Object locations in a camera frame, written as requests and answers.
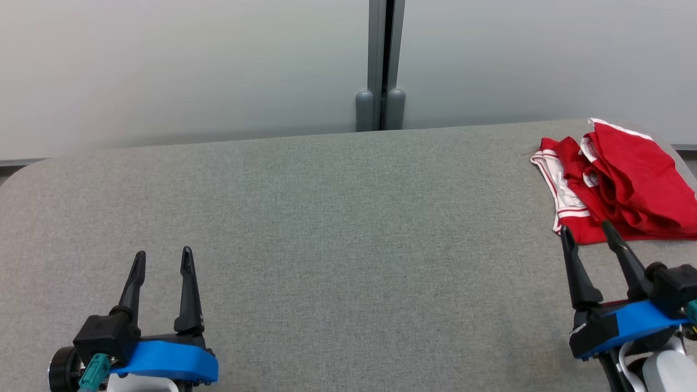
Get left gripper blue body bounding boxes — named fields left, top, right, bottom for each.
left=106, top=332, right=219, bottom=392

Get right gripper blue body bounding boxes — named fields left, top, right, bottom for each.
left=569, top=298, right=688, bottom=360

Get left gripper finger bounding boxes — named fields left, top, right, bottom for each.
left=119, top=250, right=147, bottom=322
left=174, top=246, right=205, bottom=334

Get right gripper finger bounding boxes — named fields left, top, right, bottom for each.
left=561, top=226, right=604, bottom=311
left=602, top=220, right=655, bottom=301

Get red shorts white panels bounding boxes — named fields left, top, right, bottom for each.
left=580, top=118, right=697, bottom=240

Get red lettered jersey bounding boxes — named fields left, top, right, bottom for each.
left=531, top=136, right=697, bottom=246

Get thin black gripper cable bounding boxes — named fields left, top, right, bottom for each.
left=598, top=351, right=628, bottom=392

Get teal left camera connector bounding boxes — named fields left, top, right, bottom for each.
left=78, top=353, right=113, bottom=392

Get grey double partition post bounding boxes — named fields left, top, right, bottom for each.
left=356, top=0, right=406, bottom=132

